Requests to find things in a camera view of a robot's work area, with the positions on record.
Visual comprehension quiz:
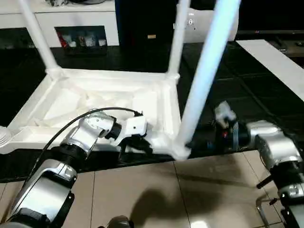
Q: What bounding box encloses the white plastic table leg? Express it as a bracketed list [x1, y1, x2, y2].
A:
[174, 0, 243, 152]
[0, 125, 12, 147]
[166, 0, 190, 80]
[18, 0, 60, 72]

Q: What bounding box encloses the white plastic table top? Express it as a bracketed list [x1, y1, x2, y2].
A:
[0, 67, 192, 160]

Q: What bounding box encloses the black work mat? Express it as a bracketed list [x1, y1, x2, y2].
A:
[0, 41, 304, 183]

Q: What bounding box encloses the white flat board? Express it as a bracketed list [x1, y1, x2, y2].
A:
[236, 39, 304, 98]

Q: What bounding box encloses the dark low tv cabinet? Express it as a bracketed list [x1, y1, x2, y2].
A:
[237, 29, 304, 58]

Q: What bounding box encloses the grey cushion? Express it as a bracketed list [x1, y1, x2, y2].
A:
[173, 7, 239, 43]

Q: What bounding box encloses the black box with yellow label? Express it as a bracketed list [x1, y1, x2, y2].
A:
[115, 0, 181, 72]

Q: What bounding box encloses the red bottle behind glass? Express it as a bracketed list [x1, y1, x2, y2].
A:
[58, 32, 69, 48]

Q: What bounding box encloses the white glass-door cabinet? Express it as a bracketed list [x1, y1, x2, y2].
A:
[0, 0, 119, 48]

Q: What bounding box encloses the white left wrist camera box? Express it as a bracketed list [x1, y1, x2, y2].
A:
[110, 116, 148, 145]

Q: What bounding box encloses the black metal frame bar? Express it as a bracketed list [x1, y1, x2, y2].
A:
[256, 175, 273, 190]

